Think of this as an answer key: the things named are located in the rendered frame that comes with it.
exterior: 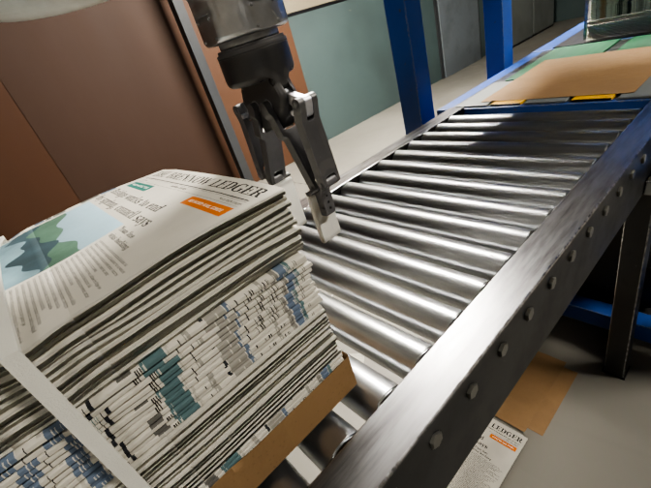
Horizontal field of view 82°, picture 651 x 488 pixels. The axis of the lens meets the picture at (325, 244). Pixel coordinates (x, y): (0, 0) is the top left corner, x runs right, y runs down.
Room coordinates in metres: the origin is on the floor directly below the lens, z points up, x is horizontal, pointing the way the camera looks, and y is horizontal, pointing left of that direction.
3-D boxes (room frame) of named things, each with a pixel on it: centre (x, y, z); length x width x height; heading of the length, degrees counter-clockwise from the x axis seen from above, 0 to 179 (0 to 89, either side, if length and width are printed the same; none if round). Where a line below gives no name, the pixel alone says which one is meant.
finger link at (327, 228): (0.42, -0.01, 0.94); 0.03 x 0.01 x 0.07; 124
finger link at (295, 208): (0.47, 0.03, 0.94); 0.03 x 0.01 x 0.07; 124
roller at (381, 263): (0.54, -0.05, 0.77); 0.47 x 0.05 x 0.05; 34
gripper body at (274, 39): (0.45, 0.01, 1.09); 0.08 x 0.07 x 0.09; 34
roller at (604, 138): (0.83, -0.48, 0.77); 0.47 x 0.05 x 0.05; 34
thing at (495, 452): (0.59, -0.14, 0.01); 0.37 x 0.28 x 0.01; 124
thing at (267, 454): (0.34, 0.16, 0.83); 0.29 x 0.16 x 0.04; 34
